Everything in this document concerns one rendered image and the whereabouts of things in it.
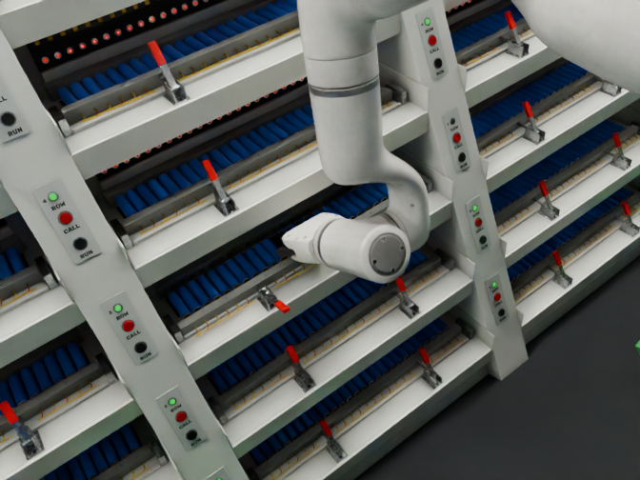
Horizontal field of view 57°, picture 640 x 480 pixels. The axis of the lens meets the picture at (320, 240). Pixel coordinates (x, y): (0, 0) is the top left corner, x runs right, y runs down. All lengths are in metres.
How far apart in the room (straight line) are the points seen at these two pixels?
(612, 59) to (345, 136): 0.33
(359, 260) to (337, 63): 0.27
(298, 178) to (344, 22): 0.39
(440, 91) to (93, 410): 0.83
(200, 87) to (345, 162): 0.30
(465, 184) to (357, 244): 0.46
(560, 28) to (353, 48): 0.25
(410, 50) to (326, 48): 0.44
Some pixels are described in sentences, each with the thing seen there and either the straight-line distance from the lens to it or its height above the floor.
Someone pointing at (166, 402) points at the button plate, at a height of 0.45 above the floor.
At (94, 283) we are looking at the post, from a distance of 0.94.
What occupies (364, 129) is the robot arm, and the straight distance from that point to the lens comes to 0.75.
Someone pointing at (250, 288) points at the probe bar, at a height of 0.52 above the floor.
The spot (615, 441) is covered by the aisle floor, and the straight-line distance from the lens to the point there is 1.33.
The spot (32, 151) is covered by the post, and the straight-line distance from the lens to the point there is 0.89.
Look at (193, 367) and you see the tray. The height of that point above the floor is 0.47.
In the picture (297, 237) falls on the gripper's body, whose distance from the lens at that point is 0.98.
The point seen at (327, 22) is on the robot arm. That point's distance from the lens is 0.70.
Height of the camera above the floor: 0.98
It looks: 24 degrees down
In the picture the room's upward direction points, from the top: 21 degrees counter-clockwise
